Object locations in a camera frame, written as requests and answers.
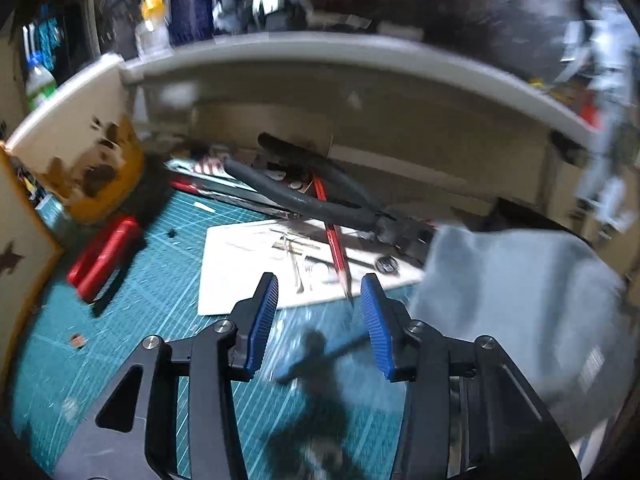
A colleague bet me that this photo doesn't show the white paper sheet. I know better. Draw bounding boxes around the white paper sheet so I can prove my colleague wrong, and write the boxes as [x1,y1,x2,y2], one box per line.
[198,217,426,317]

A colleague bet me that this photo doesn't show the red pencil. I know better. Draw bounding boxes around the red pencil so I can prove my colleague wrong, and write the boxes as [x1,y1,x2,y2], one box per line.
[311,172,355,308]

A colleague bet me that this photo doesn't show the blue-grey rod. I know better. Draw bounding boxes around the blue-grey rod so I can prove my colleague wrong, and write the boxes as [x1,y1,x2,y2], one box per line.
[275,332,373,385]

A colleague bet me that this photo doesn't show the green label plastic bottle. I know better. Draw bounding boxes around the green label plastic bottle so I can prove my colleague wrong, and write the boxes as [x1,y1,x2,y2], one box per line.
[25,52,58,111]

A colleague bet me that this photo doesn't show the lightning wall poster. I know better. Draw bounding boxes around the lightning wall poster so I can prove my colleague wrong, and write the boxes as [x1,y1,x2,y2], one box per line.
[425,0,586,81]

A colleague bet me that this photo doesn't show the blue spray can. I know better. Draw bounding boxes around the blue spray can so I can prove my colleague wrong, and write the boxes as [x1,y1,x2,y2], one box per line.
[165,0,216,46]

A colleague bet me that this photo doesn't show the cat printed white container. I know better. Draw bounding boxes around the cat printed white container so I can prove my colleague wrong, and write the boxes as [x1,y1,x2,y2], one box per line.
[5,52,146,226]

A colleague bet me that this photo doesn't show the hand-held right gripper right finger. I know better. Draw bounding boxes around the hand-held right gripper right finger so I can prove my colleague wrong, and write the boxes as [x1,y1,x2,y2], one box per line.
[360,273,583,480]

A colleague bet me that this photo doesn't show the red handled pliers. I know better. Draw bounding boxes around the red handled pliers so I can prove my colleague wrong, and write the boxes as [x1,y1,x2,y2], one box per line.
[66,215,147,318]

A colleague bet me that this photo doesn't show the grey velvet drawstring pouch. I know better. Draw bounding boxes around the grey velvet drawstring pouch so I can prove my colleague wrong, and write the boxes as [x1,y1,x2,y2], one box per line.
[407,225,628,441]

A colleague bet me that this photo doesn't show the red striped paper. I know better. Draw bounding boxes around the red striped paper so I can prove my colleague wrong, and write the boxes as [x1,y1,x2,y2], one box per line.
[192,156,228,177]

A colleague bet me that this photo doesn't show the small yellow capped bottle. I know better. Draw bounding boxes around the small yellow capped bottle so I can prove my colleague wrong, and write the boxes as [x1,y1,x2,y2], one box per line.
[136,0,171,56]

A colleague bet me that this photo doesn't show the white desk shelf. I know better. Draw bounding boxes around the white desk shelf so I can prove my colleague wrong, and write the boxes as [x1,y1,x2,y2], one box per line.
[120,30,601,201]

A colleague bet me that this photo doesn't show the black box with blue print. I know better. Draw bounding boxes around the black box with blue print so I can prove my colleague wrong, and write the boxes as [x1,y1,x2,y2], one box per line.
[20,0,96,86]

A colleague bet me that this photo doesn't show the black handled pliers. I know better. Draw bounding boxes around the black handled pliers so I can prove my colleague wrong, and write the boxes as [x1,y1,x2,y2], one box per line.
[223,132,433,266]

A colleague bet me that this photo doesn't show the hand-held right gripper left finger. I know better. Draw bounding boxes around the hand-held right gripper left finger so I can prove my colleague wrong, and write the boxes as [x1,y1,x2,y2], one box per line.
[50,271,280,480]

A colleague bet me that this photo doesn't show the green cutting mat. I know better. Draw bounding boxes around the green cutting mat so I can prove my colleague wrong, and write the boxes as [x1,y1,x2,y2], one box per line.
[10,190,451,480]

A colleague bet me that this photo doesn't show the white winged robot model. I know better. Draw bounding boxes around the white winged robot model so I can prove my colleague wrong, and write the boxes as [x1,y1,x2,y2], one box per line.
[555,0,636,231]

